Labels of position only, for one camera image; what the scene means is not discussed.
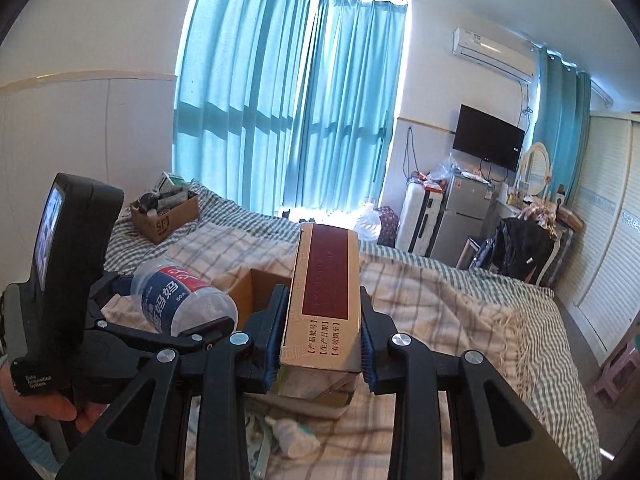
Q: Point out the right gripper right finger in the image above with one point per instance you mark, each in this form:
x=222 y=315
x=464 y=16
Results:
x=493 y=433

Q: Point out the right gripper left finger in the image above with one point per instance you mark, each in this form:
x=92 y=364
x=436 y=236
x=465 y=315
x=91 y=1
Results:
x=148 y=382

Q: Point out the plastic water bottle blue label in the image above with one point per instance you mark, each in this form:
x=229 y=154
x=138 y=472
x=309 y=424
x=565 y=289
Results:
x=174 y=300

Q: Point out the light green scissors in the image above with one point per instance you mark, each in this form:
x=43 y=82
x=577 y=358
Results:
x=259 y=442

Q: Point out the white animal figurine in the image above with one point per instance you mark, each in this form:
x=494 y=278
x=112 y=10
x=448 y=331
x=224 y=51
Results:
x=295 y=440

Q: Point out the person's left hand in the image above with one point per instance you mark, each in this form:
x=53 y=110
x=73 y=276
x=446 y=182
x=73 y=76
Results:
x=26 y=409

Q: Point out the grey checked bed sheet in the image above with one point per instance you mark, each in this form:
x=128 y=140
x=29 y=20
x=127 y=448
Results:
x=517 y=327

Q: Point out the pink plastic stool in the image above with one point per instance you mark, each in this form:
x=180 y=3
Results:
x=620 y=369

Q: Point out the beige plaid blanket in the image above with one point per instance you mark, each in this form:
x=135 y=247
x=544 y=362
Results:
x=493 y=433

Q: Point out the small SF cardboard box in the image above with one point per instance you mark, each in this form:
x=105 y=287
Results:
x=170 y=204

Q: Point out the white sliding wardrobe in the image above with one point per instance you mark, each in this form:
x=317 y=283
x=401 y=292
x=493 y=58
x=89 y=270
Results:
x=600 y=284

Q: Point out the open brown cardboard box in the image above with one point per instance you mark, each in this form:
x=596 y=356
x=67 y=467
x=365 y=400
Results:
x=253 y=291

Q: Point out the black jacket on chair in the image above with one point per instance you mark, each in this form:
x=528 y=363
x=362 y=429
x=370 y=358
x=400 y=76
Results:
x=521 y=250

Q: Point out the silver mini fridge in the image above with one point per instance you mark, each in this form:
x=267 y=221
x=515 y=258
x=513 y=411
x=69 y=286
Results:
x=462 y=215

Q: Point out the white suitcase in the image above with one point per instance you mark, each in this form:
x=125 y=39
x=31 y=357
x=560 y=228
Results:
x=418 y=216

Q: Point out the white plastic bag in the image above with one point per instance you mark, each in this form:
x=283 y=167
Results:
x=367 y=223

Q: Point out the white oval mirror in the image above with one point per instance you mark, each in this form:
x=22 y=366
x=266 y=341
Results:
x=535 y=170

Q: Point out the teal right curtain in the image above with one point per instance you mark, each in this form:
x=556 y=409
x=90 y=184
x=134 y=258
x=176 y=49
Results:
x=562 y=123

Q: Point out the teal window curtains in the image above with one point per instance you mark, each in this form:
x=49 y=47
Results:
x=288 y=103

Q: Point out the white air conditioner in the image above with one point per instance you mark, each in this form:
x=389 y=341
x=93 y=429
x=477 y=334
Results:
x=489 y=53

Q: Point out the black wall television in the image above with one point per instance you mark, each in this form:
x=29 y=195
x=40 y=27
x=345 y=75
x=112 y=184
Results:
x=488 y=138

